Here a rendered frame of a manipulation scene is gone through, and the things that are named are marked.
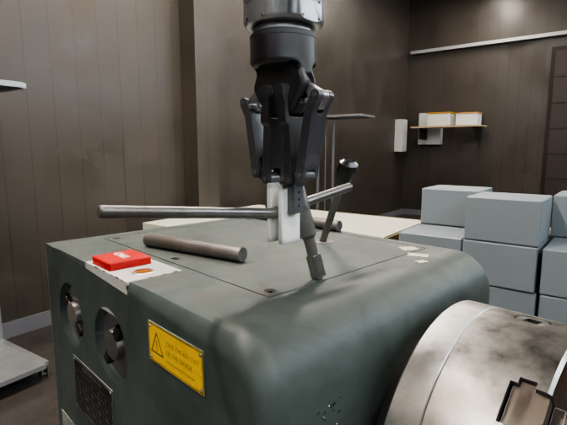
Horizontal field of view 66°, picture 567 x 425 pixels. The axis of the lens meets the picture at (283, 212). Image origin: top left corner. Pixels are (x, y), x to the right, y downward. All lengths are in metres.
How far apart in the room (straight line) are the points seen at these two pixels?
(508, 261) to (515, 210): 0.29
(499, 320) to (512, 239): 2.18
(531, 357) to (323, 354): 0.19
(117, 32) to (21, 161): 1.42
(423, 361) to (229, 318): 0.20
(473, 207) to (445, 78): 7.27
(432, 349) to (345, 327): 0.09
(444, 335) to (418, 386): 0.06
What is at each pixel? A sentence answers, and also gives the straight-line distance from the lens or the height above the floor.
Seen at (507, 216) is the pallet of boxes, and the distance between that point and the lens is 2.68.
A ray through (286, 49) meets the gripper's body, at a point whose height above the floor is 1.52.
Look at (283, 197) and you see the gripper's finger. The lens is 0.49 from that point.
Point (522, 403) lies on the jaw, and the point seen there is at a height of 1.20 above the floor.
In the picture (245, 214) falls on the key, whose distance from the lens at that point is 0.47.
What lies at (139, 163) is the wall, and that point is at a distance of 4.36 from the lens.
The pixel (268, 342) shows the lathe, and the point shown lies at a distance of 0.40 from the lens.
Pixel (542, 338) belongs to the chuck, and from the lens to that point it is 0.50.
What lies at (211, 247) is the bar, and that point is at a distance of 0.65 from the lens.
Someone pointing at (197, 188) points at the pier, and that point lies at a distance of 4.57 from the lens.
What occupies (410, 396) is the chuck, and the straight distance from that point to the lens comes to 0.47.
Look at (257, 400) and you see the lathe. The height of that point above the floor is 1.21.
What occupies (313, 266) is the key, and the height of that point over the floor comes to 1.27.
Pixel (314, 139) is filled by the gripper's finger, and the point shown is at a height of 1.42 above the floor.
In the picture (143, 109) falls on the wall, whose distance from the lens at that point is 4.41.
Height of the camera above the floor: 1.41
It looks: 8 degrees down
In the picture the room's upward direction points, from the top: straight up
